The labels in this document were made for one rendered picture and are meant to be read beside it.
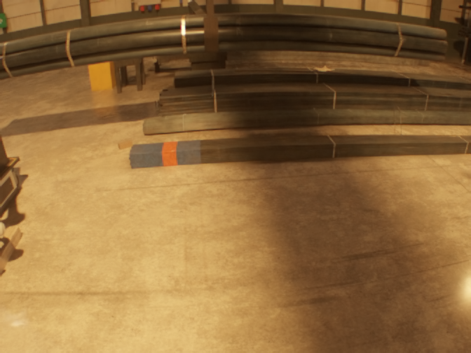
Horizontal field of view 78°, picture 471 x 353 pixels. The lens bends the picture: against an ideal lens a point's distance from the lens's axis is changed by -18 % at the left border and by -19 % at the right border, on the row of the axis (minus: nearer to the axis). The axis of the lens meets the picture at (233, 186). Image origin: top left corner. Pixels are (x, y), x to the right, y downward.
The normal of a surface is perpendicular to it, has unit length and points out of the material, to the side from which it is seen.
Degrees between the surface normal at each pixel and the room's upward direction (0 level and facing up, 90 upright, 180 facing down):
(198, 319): 0
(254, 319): 0
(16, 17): 90
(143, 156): 90
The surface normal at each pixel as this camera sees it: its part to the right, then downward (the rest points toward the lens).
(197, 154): 0.08, 0.51
